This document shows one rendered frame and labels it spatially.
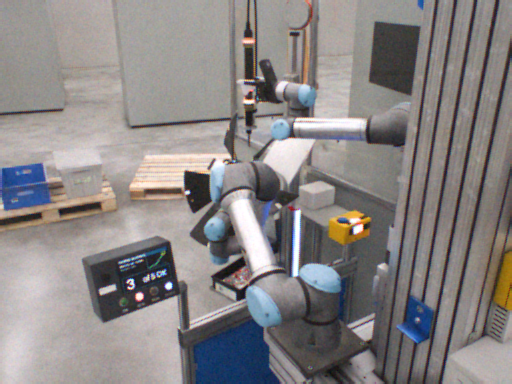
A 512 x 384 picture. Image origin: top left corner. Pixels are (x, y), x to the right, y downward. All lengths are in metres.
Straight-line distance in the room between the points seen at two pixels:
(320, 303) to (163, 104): 6.38
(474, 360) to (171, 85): 6.67
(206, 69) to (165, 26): 0.87
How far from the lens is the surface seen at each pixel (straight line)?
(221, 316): 1.84
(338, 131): 1.61
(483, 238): 1.10
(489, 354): 1.26
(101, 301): 1.51
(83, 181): 4.75
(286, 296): 1.29
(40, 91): 9.00
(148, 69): 7.38
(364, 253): 2.73
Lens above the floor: 2.00
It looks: 24 degrees down
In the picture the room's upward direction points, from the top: straight up
